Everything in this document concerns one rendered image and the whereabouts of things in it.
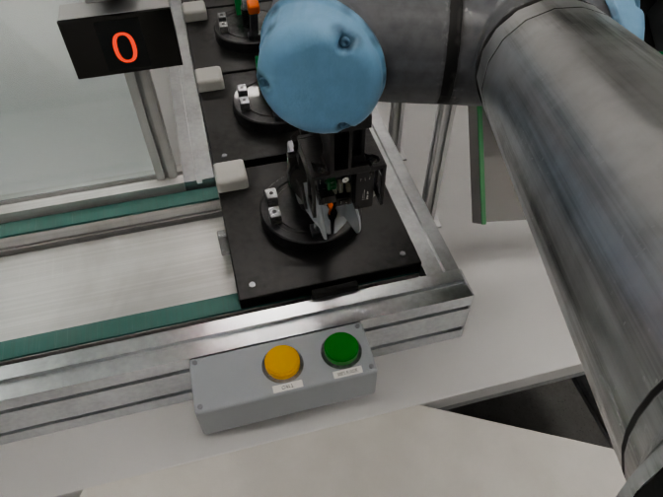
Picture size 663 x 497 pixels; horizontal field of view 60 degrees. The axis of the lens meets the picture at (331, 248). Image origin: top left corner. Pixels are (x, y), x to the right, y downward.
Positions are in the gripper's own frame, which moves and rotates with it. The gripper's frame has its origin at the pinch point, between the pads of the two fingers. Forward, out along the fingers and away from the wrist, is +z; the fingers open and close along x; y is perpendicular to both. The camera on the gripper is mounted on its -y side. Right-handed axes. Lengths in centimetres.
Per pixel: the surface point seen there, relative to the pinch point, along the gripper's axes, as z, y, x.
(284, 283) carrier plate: 9.6, 0.5, -6.1
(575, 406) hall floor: 107, -8, 74
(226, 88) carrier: 9.6, -43.5, -7.3
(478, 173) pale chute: 1.0, -4.0, 20.5
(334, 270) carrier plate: 9.6, 0.1, 0.6
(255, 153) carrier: 9.6, -25.2, -5.5
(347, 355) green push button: 9.4, 12.5, -1.2
